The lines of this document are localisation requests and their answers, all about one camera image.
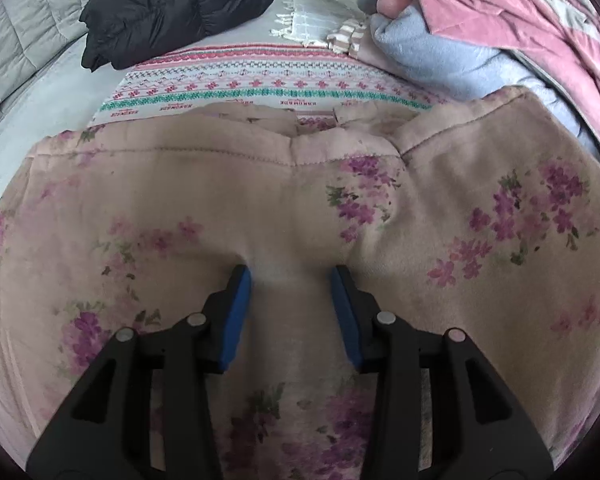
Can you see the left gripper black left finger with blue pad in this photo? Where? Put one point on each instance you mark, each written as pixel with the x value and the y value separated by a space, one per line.
pixel 141 409

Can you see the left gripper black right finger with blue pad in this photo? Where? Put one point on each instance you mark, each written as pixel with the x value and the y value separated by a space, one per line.
pixel 441 410

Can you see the pink floral fleece garment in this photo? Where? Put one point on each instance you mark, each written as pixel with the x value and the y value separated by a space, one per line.
pixel 483 215

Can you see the light blue fleece garment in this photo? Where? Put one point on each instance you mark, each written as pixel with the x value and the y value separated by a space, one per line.
pixel 463 72

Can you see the patterned white red green blanket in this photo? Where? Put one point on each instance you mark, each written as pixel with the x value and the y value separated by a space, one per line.
pixel 309 81

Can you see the black puffer jacket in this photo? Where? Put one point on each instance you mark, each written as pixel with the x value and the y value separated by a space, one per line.
pixel 123 33

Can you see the pink and cream velvet garment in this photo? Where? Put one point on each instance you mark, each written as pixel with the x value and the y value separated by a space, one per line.
pixel 559 38

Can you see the white fringed grey throw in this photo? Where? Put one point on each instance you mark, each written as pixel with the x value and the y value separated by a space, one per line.
pixel 309 22

